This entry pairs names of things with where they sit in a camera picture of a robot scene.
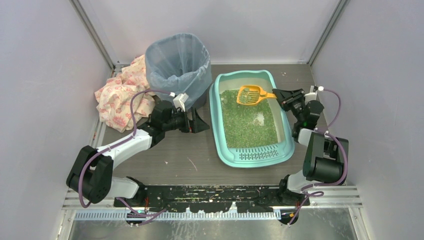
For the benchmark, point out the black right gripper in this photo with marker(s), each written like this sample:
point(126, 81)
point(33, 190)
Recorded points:
point(294, 100)

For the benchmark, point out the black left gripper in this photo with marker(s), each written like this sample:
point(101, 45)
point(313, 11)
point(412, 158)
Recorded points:
point(191, 122)

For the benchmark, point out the orange litter scoop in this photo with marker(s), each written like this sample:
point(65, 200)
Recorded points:
point(251, 95)

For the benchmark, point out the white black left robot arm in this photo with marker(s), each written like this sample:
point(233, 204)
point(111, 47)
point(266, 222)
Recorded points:
point(91, 175)

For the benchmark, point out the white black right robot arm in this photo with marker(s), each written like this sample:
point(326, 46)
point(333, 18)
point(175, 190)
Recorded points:
point(325, 161)

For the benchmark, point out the teal litter box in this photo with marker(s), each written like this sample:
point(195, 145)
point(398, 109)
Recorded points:
point(253, 157)

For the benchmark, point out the green cat litter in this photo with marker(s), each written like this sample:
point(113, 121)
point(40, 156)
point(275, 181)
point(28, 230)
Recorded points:
point(246, 126)

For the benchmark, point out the bin with blue bag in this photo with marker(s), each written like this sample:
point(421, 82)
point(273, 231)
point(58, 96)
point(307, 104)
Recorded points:
point(181, 64)

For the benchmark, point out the pink patterned cloth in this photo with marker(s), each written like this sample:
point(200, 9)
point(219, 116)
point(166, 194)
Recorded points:
point(114, 98)

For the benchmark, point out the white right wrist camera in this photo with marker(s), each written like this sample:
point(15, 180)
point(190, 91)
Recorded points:
point(313, 93)

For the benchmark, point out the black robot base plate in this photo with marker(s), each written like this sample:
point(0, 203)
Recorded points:
point(212, 198)

